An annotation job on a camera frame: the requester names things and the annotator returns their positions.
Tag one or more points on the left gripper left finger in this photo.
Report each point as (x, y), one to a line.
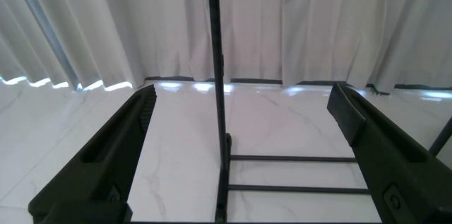
(106, 181)

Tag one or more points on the black clothes rack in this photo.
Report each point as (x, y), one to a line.
(216, 40)

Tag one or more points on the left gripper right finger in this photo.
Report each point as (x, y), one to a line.
(395, 174)

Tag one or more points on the white curtain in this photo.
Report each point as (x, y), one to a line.
(318, 22)

